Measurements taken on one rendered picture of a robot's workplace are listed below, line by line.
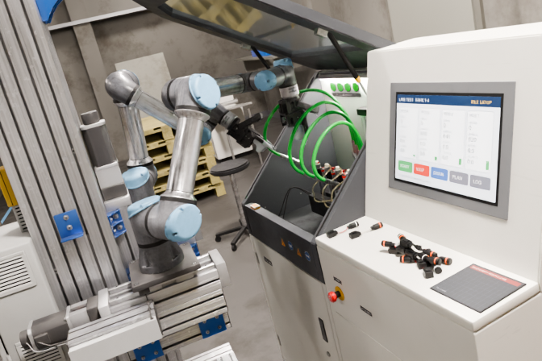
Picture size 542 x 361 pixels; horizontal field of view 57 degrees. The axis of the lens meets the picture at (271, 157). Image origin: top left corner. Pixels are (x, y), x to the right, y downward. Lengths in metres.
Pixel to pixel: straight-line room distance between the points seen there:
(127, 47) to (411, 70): 8.51
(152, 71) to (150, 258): 7.96
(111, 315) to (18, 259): 0.36
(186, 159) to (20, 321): 0.79
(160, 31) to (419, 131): 8.59
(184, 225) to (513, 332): 0.92
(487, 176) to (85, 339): 1.24
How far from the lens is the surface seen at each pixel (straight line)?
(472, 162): 1.45
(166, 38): 9.92
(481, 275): 1.41
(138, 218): 1.65
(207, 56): 10.03
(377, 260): 1.54
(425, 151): 1.57
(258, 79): 1.91
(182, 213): 1.52
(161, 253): 1.68
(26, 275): 1.85
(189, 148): 1.58
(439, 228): 1.57
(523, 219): 1.37
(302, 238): 1.86
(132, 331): 1.64
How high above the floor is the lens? 1.70
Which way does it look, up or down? 14 degrees down
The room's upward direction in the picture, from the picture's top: 14 degrees counter-clockwise
